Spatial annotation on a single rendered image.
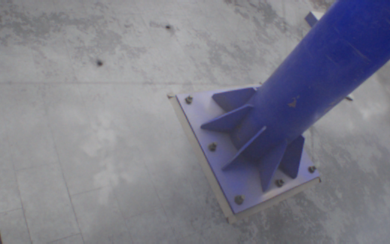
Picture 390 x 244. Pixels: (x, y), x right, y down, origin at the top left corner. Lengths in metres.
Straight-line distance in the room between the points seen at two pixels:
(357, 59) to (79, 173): 1.21
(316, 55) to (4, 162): 1.34
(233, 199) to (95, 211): 0.66
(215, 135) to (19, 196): 1.00
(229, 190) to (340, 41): 0.86
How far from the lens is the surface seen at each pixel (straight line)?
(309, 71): 1.35
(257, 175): 1.72
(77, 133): 1.50
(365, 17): 1.24
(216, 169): 1.60
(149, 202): 1.43
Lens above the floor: 1.28
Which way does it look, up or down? 47 degrees down
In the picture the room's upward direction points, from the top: 37 degrees clockwise
